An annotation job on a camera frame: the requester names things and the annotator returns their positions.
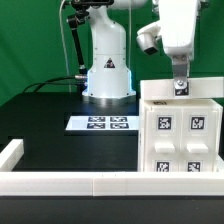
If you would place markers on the white door panel with tags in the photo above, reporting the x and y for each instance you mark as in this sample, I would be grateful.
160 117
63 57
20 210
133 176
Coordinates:
162 141

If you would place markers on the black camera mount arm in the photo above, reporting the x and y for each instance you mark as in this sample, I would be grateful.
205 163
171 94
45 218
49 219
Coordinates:
81 14

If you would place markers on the white cabinet top block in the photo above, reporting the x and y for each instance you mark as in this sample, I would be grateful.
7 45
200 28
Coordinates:
194 88

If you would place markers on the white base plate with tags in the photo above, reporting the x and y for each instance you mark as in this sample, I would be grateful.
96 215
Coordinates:
104 123

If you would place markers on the white U-shaped fence wall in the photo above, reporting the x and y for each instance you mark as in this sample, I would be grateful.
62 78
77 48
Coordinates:
101 183

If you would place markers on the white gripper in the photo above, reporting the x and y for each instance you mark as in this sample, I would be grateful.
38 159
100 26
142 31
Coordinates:
178 22

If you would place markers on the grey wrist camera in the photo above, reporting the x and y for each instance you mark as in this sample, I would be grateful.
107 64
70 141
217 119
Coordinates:
148 36

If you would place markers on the white cabinet body box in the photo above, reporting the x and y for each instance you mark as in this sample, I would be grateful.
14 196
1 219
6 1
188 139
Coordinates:
178 106

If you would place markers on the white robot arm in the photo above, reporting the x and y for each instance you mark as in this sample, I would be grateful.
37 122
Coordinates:
109 79

